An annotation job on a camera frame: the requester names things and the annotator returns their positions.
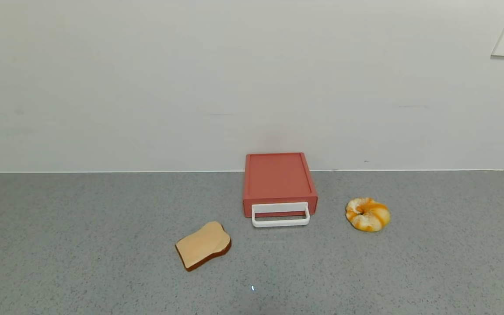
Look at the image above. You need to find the toy toast slice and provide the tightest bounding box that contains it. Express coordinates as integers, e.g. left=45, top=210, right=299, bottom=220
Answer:
left=175, top=221, right=232, bottom=273

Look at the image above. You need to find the orange white toy donut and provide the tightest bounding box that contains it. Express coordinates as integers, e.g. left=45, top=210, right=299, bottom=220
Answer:
left=345, top=197, right=391, bottom=232

